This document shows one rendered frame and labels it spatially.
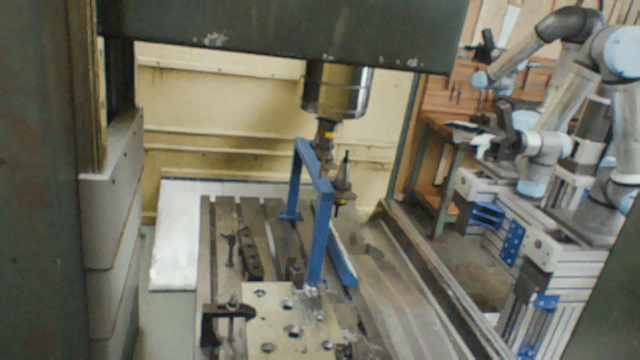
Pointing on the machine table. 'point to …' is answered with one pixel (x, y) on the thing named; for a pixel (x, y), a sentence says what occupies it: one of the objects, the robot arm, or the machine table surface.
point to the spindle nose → (334, 90)
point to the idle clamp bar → (250, 257)
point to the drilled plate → (253, 344)
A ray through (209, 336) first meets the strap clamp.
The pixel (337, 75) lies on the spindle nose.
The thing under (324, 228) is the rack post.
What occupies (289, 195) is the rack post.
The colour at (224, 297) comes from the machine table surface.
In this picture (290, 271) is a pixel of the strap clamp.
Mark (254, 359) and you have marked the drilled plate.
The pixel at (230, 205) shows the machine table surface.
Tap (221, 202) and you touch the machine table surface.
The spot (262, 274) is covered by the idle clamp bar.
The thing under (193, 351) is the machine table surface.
